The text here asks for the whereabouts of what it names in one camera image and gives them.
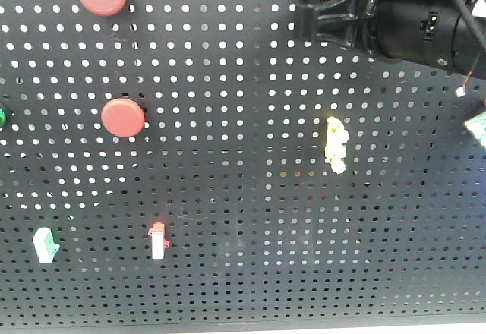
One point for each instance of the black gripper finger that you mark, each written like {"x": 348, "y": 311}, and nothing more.
{"x": 347, "y": 23}

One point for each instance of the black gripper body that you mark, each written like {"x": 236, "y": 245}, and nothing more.
{"x": 419, "y": 31}

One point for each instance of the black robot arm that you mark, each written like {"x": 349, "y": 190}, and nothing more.
{"x": 470, "y": 42}

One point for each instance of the green push button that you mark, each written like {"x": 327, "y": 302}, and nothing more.
{"x": 3, "y": 116}

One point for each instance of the green circuit board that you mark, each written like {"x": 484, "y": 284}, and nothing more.
{"x": 477, "y": 127}

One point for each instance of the black perforated pegboard panel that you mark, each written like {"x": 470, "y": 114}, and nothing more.
{"x": 263, "y": 234}

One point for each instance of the white red toggle switch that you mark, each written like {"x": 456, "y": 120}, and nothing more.
{"x": 159, "y": 242}

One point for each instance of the white green toggle switch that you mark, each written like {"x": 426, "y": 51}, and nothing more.
{"x": 45, "y": 246}

